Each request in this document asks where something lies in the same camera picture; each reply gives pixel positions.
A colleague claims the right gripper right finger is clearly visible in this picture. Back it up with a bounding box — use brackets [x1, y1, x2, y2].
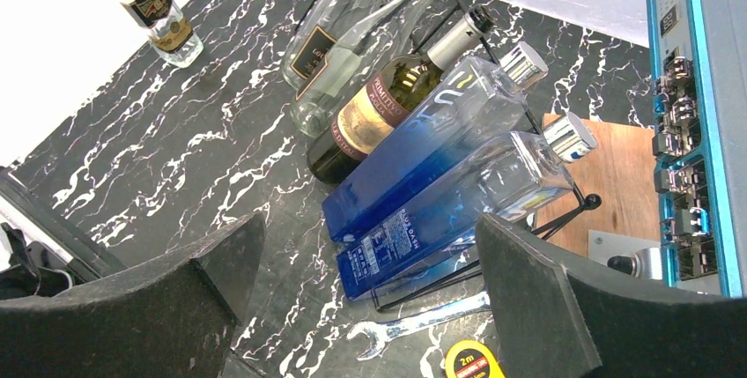
[476, 214, 746, 377]

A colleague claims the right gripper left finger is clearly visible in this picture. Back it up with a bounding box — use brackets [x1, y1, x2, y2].
[1, 214, 265, 377]

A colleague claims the blue square bottle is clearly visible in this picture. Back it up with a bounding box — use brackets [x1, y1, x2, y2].
[322, 41, 548, 243]
[337, 112, 597, 300]

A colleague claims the green wine bottle tan label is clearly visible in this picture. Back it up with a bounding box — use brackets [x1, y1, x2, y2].
[307, 4, 495, 185]

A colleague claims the dark-capped clear bottle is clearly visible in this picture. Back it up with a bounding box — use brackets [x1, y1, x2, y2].
[119, 0, 203, 68]

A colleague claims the short clear glass bottle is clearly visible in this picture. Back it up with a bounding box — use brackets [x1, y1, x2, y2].
[290, 0, 434, 138]

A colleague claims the tall clear glass bottle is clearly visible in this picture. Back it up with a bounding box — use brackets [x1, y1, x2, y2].
[280, 0, 384, 90]

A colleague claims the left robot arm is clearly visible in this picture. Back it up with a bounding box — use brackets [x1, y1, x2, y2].
[1, 222, 75, 300]

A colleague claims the yellow tape measure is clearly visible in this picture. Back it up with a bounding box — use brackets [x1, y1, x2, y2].
[445, 340, 506, 378]

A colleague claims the brown wooden board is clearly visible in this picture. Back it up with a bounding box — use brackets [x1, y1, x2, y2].
[549, 120, 660, 256]

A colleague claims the silver combination wrench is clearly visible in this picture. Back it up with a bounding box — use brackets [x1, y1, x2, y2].
[346, 288, 490, 361]

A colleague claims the aluminium frame rail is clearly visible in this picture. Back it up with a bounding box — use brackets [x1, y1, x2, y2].
[1, 167, 127, 283]

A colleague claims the metal bracket with knob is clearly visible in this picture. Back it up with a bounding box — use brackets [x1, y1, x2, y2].
[588, 230, 663, 281]

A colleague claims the black wire wine rack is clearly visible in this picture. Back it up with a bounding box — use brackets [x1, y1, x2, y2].
[307, 4, 597, 300]

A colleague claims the blue-faced network switch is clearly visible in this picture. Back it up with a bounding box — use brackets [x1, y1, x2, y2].
[647, 0, 746, 298]

